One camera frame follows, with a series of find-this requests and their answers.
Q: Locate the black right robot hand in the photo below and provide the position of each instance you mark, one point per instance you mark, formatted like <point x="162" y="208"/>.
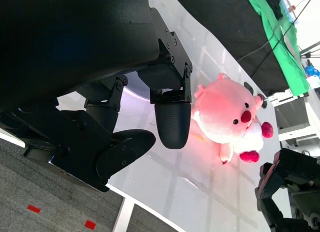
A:
<point x="295" y="167"/>

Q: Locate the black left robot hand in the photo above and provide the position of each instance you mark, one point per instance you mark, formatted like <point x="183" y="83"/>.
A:
<point x="75" y="54"/>

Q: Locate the pink plush pig doll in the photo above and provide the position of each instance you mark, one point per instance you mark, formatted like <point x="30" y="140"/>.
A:
<point x="225" y="111"/>

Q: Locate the lavender round plate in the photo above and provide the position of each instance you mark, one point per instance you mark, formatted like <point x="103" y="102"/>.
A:
<point x="135" y="88"/>

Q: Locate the green cloth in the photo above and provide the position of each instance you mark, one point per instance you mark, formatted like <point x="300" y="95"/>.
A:
<point x="287" y="54"/>

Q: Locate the black backdrop cloth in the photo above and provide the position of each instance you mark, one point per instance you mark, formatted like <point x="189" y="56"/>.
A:
<point x="225" y="19"/>

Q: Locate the red tape mark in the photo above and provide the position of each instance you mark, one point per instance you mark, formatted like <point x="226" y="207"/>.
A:
<point x="33" y="209"/>

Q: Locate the white shelf frame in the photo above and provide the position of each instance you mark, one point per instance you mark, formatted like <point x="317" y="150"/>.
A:
<point x="292" y="116"/>

